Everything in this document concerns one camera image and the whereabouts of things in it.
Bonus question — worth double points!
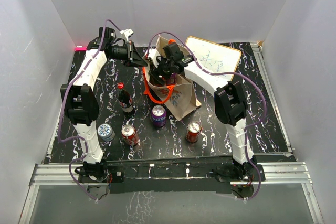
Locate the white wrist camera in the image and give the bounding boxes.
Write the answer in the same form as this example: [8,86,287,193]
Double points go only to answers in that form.
[120,28,134,42]
[146,48,164,69]

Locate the red can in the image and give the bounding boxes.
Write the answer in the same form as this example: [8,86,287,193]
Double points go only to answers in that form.
[121,124,139,146]
[185,121,202,143]

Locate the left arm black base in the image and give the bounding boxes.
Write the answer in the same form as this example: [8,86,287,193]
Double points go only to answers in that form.
[75,161,124,184]

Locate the red can front centre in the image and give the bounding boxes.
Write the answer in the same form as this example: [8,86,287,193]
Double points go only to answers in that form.
[185,121,202,143]

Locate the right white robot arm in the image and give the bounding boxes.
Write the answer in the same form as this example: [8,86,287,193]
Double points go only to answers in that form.
[145,41,256,180]

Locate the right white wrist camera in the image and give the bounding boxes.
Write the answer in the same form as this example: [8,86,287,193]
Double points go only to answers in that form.
[146,48,164,69]

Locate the pink tape strip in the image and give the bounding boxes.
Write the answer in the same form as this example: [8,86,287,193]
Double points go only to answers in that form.
[74,46,87,51]

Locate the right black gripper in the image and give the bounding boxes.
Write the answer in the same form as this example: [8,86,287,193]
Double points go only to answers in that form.
[149,56,174,87]

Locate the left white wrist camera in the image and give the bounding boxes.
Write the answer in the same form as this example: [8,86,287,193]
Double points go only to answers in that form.
[120,28,134,42]

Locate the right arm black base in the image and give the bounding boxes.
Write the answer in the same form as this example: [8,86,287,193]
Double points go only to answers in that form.
[209,163,266,186]

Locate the blue white tin can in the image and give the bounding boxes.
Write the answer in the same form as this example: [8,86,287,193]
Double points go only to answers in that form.
[97,123,115,142]

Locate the small whiteboard wooden frame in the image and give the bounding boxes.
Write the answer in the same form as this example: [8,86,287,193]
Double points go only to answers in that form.
[184,36,242,86]

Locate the purple can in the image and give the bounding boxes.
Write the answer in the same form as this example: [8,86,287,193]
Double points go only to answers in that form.
[152,105,166,127]
[165,73,177,86]

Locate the aluminium frame rail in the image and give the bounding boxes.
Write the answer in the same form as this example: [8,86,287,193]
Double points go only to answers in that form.
[20,161,324,223]

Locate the cola glass bottle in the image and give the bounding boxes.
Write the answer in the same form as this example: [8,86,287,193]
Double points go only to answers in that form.
[117,82,135,116]

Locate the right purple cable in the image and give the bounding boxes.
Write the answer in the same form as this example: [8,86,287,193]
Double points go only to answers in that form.
[145,31,268,201]

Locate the red can front left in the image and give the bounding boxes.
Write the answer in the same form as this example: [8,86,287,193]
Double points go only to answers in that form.
[121,124,139,146]

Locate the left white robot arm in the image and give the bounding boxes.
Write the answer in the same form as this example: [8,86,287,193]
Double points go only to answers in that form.
[60,27,147,182]

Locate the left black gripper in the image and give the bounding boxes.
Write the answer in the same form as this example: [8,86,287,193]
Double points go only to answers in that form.
[109,41,148,68]

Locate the beige canvas tote bag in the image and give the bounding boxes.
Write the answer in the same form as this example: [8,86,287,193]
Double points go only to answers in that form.
[141,35,202,122]

